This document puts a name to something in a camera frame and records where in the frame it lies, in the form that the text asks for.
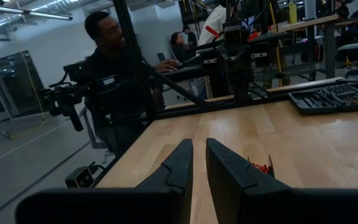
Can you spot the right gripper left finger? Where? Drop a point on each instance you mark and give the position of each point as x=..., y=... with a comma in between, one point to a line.
x=120, y=208

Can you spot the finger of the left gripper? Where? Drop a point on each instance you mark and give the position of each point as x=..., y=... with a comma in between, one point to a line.
x=233, y=77
x=245, y=84

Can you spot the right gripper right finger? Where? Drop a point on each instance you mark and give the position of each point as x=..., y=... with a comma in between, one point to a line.
x=275, y=208

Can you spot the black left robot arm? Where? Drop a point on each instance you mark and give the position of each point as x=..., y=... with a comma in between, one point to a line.
x=185, y=73

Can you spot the yellow bottle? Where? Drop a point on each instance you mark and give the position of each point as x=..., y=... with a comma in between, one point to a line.
x=292, y=12

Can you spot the wooden workbench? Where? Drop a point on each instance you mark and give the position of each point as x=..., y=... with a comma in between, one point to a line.
x=309, y=23

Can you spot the person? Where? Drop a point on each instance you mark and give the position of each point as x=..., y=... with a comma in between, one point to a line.
x=191, y=35
x=213, y=25
x=180, y=46
x=113, y=77

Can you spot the black control box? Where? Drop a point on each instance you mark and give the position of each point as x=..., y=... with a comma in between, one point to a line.
x=331, y=99

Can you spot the glass door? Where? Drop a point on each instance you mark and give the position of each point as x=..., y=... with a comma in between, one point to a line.
x=14, y=84

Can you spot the ceiling light fixture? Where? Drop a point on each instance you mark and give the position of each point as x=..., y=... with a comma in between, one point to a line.
x=26, y=12

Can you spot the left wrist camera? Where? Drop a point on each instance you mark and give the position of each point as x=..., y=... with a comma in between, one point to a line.
x=232, y=34

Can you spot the black table-level camera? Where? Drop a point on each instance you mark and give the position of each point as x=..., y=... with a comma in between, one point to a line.
x=81, y=177

